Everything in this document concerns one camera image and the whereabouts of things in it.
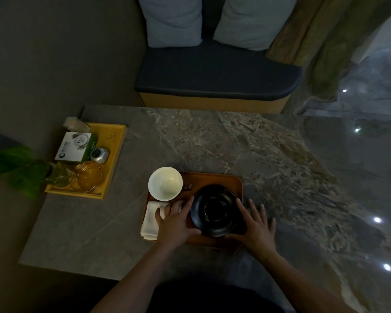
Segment amber glass ashtray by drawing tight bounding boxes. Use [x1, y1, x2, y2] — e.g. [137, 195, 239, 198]
[73, 161, 106, 193]

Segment white pedestal block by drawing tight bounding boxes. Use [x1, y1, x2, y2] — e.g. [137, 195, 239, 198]
[350, 8, 391, 64]

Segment clear glass vase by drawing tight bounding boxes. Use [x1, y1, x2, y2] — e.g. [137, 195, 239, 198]
[45, 162, 74, 190]

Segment person's left forearm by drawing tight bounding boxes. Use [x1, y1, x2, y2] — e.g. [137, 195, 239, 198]
[91, 241, 176, 313]

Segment white napkins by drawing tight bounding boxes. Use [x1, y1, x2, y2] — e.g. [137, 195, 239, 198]
[140, 201, 183, 241]

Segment black wall socket panel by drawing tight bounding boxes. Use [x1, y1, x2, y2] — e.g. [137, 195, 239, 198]
[0, 130, 22, 153]

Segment yellow tray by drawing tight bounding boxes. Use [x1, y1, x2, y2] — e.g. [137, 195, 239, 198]
[44, 123, 128, 200]

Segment person's left hand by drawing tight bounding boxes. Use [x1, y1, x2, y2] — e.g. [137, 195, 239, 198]
[155, 196, 202, 250]

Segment black saucer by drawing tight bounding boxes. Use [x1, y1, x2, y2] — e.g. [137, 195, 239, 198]
[189, 184, 245, 238]

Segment silver metal call bell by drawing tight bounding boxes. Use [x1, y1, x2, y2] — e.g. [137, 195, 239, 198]
[89, 147, 110, 165]

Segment person's right hand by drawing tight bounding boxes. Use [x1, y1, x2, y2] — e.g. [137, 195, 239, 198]
[225, 198, 278, 261]

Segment white cup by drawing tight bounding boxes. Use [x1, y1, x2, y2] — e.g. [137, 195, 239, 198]
[148, 166, 193, 202]

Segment person's dark clothing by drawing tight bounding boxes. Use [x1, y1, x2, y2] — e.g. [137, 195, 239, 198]
[146, 278, 286, 313]

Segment white and green box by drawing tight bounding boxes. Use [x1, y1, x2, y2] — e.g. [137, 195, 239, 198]
[54, 132, 98, 165]

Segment grey square pillow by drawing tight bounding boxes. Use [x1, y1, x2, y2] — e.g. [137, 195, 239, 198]
[212, 0, 299, 52]
[137, 0, 203, 49]

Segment clear plastic toothpick holder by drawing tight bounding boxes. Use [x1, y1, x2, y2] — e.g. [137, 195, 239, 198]
[63, 117, 91, 134]

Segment green leafy plant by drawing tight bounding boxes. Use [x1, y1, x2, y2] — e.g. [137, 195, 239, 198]
[0, 145, 51, 199]

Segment dark cushioned bench seat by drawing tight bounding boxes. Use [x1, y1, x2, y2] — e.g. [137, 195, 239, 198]
[134, 0, 303, 114]

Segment orange wooden tray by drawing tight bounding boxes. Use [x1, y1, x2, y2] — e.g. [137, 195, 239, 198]
[143, 171, 244, 249]

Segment person's right forearm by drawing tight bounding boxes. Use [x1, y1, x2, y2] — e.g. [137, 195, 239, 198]
[262, 252, 358, 313]

